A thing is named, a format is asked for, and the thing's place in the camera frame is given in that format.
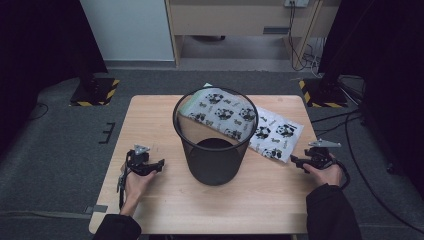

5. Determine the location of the light wooden desk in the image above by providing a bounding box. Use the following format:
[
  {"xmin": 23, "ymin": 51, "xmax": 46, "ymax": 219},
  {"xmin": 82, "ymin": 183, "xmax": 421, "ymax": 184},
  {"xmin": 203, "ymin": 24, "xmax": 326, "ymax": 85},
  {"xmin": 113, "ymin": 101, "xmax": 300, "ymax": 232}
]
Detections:
[{"xmin": 164, "ymin": 0, "xmax": 343, "ymax": 68}]

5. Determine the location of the person's left hand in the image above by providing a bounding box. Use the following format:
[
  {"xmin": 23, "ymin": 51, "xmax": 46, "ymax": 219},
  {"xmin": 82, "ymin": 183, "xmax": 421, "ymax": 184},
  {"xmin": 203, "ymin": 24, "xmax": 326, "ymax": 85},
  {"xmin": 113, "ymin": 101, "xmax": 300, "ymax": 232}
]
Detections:
[{"xmin": 121, "ymin": 170, "xmax": 158, "ymax": 209}]

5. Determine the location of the black curtain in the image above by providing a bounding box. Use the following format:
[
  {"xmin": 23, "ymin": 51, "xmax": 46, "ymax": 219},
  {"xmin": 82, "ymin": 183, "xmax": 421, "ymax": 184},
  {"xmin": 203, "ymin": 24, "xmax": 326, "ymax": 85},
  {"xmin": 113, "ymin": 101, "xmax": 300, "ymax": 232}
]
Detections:
[
  {"xmin": 0, "ymin": 0, "xmax": 109, "ymax": 149},
  {"xmin": 318, "ymin": 0, "xmax": 424, "ymax": 199}
]

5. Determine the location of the long black floor cable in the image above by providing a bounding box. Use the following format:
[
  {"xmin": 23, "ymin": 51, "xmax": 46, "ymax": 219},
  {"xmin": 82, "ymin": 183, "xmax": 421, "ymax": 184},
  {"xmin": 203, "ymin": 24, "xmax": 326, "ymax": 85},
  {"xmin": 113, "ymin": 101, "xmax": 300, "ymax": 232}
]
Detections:
[{"xmin": 344, "ymin": 113, "xmax": 424, "ymax": 235}]

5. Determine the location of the person's right hand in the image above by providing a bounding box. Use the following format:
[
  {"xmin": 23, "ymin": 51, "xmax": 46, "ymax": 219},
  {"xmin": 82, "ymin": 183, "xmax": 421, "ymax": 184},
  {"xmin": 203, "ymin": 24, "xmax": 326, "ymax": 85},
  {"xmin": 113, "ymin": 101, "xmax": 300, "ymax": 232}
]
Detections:
[{"xmin": 303, "ymin": 161, "xmax": 344, "ymax": 188}]

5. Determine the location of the grey power strip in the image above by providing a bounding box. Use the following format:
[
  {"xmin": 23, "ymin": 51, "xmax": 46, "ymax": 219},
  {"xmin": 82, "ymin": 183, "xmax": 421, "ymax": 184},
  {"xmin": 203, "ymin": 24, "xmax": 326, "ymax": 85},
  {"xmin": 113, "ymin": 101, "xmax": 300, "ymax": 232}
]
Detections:
[{"xmin": 283, "ymin": 0, "xmax": 310, "ymax": 8}]

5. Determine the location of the panda print plastic bag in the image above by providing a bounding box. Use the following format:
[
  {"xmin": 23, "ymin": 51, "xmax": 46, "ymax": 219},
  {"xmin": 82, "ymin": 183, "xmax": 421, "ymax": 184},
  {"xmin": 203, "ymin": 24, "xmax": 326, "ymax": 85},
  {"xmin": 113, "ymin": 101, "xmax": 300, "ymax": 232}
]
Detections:
[{"xmin": 178, "ymin": 83, "xmax": 305, "ymax": 164}]

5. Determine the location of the thin black floor cable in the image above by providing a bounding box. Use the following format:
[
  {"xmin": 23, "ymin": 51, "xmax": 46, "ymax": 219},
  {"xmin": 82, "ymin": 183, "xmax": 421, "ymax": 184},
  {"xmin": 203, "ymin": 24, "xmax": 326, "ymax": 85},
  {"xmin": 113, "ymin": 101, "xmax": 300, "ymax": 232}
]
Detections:
[{"xmin": 27, "ymin": 102, "xmax": 50, "ymax": 122}]

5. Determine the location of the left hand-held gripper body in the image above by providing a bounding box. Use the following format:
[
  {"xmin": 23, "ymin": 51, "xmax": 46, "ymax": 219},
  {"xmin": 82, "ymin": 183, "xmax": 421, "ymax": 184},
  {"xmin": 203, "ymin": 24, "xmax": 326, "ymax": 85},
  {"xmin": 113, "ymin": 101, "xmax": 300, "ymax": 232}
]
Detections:
[{"xmin": 125, "ymin": 143, "xmax": 158, "ymax": 177}]

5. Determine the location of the left hand-held gripper cable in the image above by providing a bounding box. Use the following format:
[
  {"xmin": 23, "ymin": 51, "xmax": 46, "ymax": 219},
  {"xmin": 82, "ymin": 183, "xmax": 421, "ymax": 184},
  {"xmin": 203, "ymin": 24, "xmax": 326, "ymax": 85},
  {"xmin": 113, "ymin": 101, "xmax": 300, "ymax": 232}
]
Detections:
[{"xmin": 116, "ymin": 159, "xmax": 132, "ymax": 212}]

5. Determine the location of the grey tape strip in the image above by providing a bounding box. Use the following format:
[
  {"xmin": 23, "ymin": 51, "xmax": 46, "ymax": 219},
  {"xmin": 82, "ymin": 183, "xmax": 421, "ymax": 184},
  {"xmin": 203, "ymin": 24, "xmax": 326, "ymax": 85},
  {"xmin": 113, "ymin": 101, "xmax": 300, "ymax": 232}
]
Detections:
[{"xmin": 84, "ymin": 204, "xmax": 109, "ymax": 215}]

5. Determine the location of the black mesh trash bin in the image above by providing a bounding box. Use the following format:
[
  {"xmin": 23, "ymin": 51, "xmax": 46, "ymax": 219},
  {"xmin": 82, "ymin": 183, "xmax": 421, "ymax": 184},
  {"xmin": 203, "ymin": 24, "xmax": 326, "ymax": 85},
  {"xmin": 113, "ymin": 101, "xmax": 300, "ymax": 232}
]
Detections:
[{"xmin": 172, "ymin": 86, "xmax": 260, "ymax": 187}]

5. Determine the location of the black stand base striped tape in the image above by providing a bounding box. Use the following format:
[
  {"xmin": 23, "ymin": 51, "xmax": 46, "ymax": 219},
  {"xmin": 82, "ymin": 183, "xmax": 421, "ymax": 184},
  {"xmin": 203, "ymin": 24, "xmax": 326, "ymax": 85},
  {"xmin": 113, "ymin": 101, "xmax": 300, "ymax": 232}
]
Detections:
[
  {"xmin": 69, "ymin": 77, "xmax": 121, "ymax": 108},
  {"xmin": 298, "ymin": 78, "xmax": 350, "ymax": 109}
]

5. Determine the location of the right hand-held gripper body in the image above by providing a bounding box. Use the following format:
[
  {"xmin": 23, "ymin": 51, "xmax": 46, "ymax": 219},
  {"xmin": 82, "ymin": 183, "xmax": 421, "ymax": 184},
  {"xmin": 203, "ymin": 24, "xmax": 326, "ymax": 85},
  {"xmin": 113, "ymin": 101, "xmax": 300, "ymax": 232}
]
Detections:
[{"xmin": 304, "ymin": 138, "xmax": 343, "ymax": 170}]

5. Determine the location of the black power strip cable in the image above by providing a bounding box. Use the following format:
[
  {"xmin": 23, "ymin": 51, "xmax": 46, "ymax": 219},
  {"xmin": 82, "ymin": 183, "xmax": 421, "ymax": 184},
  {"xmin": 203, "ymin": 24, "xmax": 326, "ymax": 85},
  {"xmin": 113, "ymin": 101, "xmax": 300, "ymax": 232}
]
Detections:
[{"xmin": 287, "ymin": 2, "xmax": 322, "ymax": 73}]

